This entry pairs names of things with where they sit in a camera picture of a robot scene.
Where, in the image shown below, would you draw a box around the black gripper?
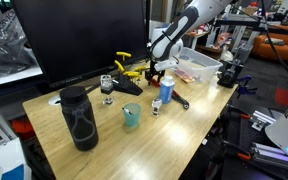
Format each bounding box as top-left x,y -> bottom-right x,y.
145,59 -> 177,85

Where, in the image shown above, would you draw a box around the red handled screwdriver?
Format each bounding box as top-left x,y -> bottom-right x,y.
151,79 -> 160,87

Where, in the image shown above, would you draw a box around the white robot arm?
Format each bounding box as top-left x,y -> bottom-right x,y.
145,0 -> 236,83

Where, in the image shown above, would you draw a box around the clear plastic storage box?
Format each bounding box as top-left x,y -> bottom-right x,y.
173,47 -> 223,83

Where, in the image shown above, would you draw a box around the white blue plastic bottle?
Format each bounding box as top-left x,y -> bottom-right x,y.
159,75 -> 175,104

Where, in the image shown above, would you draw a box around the small clear glass bottle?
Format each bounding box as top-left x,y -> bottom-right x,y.
152,98 -> 162,116

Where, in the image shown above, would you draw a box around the black hex key stand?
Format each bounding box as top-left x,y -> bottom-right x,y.
113,74 -> 143,96

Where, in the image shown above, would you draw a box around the white pen in cup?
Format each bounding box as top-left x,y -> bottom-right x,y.
122,107 -> 133,115

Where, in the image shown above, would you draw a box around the clear glass on black base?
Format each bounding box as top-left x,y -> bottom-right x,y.
100,75 -> 113,105

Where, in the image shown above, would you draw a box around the teal plastic cup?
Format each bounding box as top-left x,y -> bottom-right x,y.
123,103 -> 141,127

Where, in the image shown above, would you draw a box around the black clamp device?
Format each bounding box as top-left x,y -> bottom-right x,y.
217,48 -> 244,88

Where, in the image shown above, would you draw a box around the black insulated water bottle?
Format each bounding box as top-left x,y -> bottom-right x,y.
60,86 -> 99,151

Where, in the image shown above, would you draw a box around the large black monitor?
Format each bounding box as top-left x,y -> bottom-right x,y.
11,0 -> 147,88

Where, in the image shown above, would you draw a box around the white round table grommet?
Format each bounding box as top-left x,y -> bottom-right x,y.
48,95 -> 61,106

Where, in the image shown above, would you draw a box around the orange sofa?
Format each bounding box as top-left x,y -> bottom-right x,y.
251,25 -> 288,62

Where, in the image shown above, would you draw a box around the grey plastic bag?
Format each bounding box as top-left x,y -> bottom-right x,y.
0,9 -> 34,77

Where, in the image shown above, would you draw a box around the yellow T-handle hex key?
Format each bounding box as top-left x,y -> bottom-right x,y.
134,66 -> 149,72
114,60 -> 125,72
116,51 -> 132,61
123,71 -> 141,79

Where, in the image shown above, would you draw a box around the red handled pliers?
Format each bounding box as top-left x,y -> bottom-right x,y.
172,90 -> 189,110

